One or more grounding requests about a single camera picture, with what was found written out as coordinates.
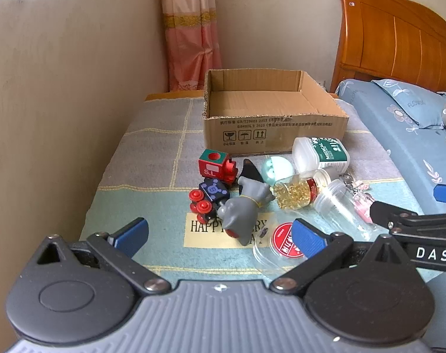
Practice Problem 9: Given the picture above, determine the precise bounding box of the white bottle green label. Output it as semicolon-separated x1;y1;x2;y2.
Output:
291;137;351;174

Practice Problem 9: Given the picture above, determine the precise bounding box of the blue floral pillow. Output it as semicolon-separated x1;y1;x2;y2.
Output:
370;78;446;133

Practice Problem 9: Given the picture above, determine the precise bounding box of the blue floral bedsheet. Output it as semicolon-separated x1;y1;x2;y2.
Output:
335;79;446;216

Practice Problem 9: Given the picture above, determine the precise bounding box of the round clear container red label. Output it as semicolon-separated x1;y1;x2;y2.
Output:
252;222;312;270

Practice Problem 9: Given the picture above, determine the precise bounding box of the clear bottle of yellow beads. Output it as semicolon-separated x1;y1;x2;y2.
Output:
273;168;338;211

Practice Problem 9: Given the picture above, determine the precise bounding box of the pink keychain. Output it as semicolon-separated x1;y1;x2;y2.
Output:
339;172;376;224

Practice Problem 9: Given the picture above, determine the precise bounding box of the red green toy train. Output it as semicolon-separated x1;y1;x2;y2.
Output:
198;149;239;185

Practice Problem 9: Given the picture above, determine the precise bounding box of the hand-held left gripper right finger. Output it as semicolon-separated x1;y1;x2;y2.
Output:
270;218;407;295

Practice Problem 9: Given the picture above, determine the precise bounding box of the clear plastic jar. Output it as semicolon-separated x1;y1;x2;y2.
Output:
313;179;387;241

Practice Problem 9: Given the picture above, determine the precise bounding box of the dark blue toy train car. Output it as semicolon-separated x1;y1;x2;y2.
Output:
188;177;231;225

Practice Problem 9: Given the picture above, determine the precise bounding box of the brown cardboard box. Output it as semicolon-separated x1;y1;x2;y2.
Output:
202;68;350;156

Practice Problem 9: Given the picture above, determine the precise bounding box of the black plastic piece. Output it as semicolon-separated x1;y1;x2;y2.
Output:
239;159;266;184

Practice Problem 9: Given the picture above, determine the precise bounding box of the pink curtain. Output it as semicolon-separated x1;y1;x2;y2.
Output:
160;0;223;92

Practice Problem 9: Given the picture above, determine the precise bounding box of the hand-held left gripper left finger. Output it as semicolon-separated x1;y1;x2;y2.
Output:
37;218;172;295

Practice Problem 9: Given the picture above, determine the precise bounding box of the grey cat figurine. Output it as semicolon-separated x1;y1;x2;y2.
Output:
216;176;276;246

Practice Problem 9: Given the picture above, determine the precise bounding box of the wooden bed headboard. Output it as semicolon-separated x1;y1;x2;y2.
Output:
329;0;446;94

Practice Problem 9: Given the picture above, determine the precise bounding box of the teal round ball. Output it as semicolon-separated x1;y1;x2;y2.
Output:
261;156;295;185

